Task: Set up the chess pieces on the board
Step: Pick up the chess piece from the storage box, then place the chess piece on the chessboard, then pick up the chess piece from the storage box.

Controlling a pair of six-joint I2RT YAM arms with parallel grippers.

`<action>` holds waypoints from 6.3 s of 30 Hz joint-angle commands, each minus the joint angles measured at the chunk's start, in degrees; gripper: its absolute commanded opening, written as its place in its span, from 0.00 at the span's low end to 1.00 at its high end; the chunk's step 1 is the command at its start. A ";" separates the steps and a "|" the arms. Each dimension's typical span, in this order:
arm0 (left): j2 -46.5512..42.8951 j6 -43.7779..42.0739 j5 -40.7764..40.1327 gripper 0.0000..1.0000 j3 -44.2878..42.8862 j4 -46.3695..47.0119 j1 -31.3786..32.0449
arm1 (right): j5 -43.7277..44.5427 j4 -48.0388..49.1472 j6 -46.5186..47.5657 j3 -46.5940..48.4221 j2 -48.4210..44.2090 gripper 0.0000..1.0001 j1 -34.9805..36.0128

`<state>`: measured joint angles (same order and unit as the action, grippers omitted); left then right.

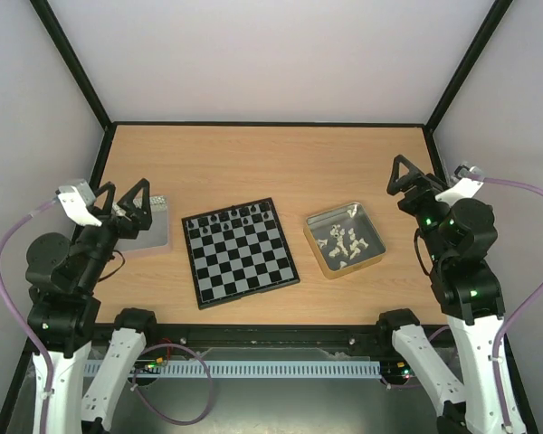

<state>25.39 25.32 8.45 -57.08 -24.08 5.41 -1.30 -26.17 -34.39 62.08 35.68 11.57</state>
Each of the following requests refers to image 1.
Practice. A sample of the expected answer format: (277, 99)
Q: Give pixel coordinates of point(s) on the black and silver chessboard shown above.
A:
(243, 261)

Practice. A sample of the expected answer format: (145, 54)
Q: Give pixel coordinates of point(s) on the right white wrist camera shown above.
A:
(467, 181)

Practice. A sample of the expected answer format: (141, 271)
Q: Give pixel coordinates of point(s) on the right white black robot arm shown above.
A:
(457, 230)

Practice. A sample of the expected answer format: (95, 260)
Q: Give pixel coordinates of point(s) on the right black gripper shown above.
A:
(413, 194)

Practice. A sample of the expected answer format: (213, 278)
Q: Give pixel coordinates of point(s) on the black metal frame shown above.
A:
(60, 40)

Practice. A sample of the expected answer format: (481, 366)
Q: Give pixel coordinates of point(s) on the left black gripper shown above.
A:
(138, 218)

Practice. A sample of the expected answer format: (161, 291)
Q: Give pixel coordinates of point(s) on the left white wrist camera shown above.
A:
(76, 199)

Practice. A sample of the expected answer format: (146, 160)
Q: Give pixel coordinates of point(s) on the light blue cable duct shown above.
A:
(267, 370)

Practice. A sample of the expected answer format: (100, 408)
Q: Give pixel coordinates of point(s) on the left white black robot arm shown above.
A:
(63, 275)

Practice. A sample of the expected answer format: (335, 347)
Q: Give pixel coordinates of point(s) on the gold square tin tray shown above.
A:
(344, 217)

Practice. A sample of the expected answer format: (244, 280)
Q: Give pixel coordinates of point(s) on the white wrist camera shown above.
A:
(467, 181)
(76, 199)

